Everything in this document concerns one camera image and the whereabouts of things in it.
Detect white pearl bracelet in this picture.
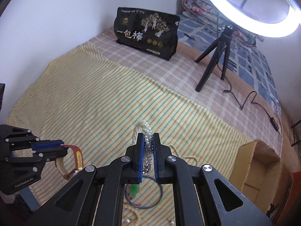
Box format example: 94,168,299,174
131,119,156,174

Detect white ring light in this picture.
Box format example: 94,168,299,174
210,0,300,38

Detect yellow striped cloth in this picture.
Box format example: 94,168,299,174
7,43,258,225

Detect long pearl necklace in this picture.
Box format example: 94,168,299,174
168,143,200,168

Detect black tripod stand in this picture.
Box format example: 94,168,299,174
195,25,234,92

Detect folded floral quilt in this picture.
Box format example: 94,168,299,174
181,0,264,47

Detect cardboard box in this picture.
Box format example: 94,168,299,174
229,140,291,213

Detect blue patterned blanket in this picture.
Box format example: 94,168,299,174
178,15,282,116

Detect yellow jade bead bracelet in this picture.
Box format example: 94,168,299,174
122,203,142,226

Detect green jade pendant red cord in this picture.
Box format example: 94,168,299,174
124,184,144,207

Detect black power cable with switch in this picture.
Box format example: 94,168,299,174
223,65,282,136

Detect pink plaid bed sheet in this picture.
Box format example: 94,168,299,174
90,30,283,155

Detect black snack bag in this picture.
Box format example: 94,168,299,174
113,7,180,60

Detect blue bangle bracelet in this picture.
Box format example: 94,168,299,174
123,175,164,209

